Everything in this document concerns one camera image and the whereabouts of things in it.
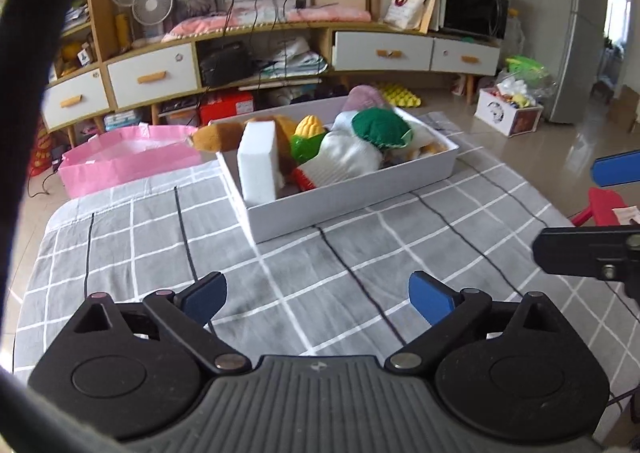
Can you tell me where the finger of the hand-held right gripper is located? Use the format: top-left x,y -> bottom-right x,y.
591,149 -> 640,188
532,226 -> 640,282

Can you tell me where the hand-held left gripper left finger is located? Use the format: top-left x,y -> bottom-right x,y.
72,271 -> 251,375

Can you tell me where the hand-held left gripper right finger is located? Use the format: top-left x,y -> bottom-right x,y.
384,271 -> 573,373

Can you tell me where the white cardboard box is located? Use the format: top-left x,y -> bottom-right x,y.
209,96 -> 460,244

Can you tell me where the white foam block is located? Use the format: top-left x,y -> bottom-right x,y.
236,120 -> 286,206

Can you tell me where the brown plush toy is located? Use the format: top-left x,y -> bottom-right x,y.
192,116 -> 301,174

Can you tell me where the green felt cushion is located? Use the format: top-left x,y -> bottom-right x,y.
351,108 -> 415,151

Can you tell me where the toy corn cob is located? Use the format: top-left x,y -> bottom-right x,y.
290,116 -> 331,164

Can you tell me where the pink plush toy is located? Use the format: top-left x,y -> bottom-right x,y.
342,86 -> 396,114

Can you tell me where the grey checked desktop cloth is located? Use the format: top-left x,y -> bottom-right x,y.
14,110 -> 640,404

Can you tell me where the red stool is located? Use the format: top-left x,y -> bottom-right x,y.
571,187 -> 631,228

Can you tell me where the brown cardboard box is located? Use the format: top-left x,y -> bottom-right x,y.
607,86 -> 640,134

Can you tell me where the white toy box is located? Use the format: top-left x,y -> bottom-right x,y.
474,87 -> 544,136

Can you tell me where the green plastic toy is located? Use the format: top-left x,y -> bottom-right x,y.
505,56 -> 543,76

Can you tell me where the grey refrigerator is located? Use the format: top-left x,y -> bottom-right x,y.
547,0 -> 626,125

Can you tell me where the pink paper bag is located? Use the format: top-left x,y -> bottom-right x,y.
57,126 -> 203,199

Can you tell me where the white cabinet drawer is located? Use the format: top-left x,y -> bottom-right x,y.
431,38 -> 501,76
106,42 -> 199,110
332,30 -> 435,73
42,67 -> 110,131

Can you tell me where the red shoe box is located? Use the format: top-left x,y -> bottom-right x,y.
199,90 -> 256,126

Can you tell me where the yellow bumpy tray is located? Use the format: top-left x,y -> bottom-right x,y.
378,83 -> 423,108

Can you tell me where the black microwave oven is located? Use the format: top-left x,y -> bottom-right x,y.
440,0 -> 510,40

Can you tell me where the red bag gold print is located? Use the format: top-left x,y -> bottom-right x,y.
32,128 -> 55,175

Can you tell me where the black bag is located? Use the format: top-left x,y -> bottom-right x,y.
199,40 -> 256,88

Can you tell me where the pile of plastic packets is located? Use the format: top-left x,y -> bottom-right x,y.
260,36 -> 328,79

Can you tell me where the wooden TV cabinet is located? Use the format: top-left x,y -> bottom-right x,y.
40,0 -> 501,134

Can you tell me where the yellow tube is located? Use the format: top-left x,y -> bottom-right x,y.
116,13 -> 132,51

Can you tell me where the pink cushion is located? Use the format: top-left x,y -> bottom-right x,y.
161,3 -> 373,43

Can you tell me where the thick black strap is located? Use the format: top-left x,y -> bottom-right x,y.
0,0 -> 98,453

